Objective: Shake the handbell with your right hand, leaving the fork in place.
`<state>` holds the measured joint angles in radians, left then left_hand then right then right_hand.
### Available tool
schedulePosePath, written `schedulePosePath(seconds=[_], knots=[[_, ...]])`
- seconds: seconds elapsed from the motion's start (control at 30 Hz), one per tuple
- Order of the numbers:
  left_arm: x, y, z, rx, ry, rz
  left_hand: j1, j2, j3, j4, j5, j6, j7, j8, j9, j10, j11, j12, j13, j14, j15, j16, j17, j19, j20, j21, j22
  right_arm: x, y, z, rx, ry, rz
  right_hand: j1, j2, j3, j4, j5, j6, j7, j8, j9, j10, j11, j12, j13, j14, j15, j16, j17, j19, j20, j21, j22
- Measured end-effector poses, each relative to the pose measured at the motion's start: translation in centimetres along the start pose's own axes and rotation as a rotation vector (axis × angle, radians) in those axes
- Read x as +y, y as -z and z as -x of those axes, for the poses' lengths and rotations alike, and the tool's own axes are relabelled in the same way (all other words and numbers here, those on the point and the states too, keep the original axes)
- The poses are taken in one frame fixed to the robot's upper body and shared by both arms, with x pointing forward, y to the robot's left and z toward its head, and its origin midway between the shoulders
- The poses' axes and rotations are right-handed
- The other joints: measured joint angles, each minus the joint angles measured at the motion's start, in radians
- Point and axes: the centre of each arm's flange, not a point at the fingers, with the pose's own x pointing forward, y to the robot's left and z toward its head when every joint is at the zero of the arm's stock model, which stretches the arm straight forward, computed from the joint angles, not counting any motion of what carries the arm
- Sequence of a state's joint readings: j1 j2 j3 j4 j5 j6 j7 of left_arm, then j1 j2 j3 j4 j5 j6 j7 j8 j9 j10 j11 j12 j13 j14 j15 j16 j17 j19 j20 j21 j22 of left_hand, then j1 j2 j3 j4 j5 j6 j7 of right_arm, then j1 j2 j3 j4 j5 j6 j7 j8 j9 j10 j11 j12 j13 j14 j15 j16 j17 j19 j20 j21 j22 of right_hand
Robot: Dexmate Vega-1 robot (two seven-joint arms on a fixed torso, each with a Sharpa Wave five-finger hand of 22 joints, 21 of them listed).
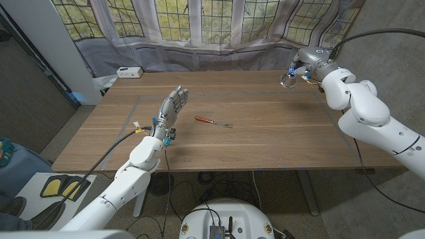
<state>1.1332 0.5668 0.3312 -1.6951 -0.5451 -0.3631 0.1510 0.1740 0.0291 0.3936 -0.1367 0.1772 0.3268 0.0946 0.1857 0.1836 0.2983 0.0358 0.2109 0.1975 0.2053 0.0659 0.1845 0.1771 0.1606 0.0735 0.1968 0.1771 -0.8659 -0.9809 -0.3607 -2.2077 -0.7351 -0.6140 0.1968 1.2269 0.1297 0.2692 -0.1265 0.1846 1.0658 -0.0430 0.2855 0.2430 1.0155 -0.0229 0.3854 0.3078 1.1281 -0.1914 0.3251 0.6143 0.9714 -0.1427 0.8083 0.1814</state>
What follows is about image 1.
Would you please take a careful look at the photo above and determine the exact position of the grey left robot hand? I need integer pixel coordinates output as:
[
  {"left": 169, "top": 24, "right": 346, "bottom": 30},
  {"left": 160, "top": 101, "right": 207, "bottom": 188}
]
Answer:
[{"left": 151, "top": 85, "right": 189, "bottom": 140}]

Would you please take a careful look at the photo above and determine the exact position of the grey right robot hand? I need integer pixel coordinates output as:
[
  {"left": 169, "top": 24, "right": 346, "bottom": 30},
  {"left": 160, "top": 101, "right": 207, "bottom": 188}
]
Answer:
[{"left": 289, "top": 46, "right": 339, "bottom": 82}]

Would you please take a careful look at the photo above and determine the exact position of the silver handbell with black handle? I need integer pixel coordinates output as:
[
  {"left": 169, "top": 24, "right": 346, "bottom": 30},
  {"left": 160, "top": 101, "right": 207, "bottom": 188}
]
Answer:
[{"left": 280, "top": 71, "right": 298, "bottom": 89}]

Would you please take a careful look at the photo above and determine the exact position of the white power box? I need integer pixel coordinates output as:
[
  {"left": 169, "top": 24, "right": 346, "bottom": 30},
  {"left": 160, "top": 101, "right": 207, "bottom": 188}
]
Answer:
[{"left": 116, "top": 66, "right": 144, "bottom": 79}]

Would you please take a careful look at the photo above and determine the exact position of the printed window backdrop cloth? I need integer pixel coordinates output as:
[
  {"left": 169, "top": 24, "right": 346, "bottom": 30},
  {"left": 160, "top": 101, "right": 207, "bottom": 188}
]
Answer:
[{"left": 51, "top": 0, "right": 366, "bottom": 80}]

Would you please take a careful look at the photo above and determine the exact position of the round black floor fan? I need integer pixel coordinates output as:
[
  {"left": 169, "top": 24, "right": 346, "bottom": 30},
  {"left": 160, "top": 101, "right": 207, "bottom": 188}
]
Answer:
[{"left": 148, "top": 171, "right": 175, "bottom": 197}]

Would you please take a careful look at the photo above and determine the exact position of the white table leg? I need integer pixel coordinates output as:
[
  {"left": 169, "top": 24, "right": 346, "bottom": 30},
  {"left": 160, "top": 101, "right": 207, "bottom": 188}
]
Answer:
[{"left": 132, "top": 189, "right": 150, "bottom": 218}]

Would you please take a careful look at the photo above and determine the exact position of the white robot torso base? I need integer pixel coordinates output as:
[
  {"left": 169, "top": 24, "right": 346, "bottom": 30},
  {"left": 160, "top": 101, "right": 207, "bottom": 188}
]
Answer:
[{"left": 179, "top": 198, "right": 276, "bottom": 239}]

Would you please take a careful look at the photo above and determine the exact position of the yellow and black foot pedal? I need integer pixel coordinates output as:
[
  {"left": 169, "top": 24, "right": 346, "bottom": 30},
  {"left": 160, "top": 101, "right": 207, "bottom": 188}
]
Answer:
[
  {"left": 59, "top": 175, "right": 92, "bottom": 202},
  {"left": 39, "top": 175, "right": 69, "bottom": 199}
]

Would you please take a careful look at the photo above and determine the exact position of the grey electronics box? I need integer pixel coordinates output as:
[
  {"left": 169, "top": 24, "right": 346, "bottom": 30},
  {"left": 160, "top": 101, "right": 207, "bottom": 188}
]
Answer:
[{"left": 209, "top": 224, "right": 226, "bottom": 239}]

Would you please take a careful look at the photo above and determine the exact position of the grey table leg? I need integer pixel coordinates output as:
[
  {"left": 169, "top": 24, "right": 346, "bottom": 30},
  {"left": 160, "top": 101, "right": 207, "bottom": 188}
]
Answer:
[{"left": 297, "top": 169, "right": 320, "bottom": 216}]

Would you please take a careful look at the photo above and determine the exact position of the blue bag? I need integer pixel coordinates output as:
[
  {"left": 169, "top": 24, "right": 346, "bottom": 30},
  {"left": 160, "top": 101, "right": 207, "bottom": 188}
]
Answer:
[{"left": 0, "top": 142, "right": 54, "bottom": 197}]

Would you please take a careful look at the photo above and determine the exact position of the dark shoe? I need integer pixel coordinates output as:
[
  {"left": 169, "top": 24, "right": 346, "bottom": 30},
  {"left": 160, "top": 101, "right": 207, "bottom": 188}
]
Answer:
[
  {"left": 0, "top": 196, "right": 27, "bottom": 217},
  {"left": 31, "top": 200, "right": 66, "bottom": 230}
]

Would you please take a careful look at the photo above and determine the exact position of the white floor board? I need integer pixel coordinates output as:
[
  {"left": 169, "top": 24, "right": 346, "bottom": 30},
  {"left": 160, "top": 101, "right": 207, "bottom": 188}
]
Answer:
[{"left": 15, "top": 171, "right": 97, "bottom": 232}]

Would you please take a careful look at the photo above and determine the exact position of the teal object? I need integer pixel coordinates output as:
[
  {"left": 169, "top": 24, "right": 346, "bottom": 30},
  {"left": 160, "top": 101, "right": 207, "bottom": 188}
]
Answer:
[{"left": 0, "top": 137, "right": 15, "bottom": 168}]

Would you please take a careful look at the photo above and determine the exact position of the person leg in jeans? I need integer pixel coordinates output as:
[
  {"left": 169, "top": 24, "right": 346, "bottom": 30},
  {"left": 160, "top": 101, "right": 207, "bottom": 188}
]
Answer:
[{"left": 0, "top": 221, "right": 34, "bottom": 232}]

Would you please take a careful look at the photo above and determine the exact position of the fork with red handle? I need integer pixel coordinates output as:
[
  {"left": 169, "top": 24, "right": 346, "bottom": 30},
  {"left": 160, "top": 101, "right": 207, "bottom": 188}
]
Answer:
[{"left": 194, "top": 116, "right": 234, "bottom": 129}]

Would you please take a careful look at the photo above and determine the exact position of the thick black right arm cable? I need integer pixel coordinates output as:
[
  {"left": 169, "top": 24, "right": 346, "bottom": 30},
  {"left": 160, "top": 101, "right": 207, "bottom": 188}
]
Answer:
[{"left": 328, "top": 28, "right": 425, "bottom": 57}]

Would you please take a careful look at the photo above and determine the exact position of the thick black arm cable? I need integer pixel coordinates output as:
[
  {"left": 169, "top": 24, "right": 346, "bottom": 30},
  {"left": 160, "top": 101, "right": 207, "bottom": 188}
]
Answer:
[
  {"left": 42, "top": 125, "right": 152, "bottom": 230},
  {"left": 328, "top": 28, "right": 425, "bottom": 57}
]

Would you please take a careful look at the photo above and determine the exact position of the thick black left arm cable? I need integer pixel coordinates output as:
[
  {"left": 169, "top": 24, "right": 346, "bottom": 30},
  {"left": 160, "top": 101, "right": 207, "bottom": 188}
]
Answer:
[{"left": 42, "top": 125, "right": 152, "bottom": 230}]

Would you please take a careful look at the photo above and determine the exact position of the thin black left wrist cable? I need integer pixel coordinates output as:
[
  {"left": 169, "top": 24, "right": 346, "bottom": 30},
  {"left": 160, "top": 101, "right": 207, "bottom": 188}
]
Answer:
[{"left": 162, "top": 145, "right": 172, "bottom": 239}]

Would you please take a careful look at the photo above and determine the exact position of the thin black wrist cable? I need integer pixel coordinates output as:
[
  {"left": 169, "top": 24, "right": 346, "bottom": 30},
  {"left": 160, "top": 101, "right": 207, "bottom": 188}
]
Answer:
[
  {"left": 162, "top": 145, "right": 172, "bottom": 239},
  {"left": 352, "top": 137, "right": 425, "bottom": 214}
]

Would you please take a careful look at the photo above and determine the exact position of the black floor cable bundle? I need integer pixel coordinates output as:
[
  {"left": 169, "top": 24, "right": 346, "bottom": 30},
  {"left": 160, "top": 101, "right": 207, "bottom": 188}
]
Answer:
[{"left": 169, "top": 171, "right": 263, "bottom": 213}]

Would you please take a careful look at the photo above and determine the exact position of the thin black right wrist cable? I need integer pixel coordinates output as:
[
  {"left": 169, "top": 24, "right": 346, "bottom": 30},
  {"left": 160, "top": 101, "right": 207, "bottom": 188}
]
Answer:
[{"left": 352, "top": 137, "right": 425, "bottom": 214}]

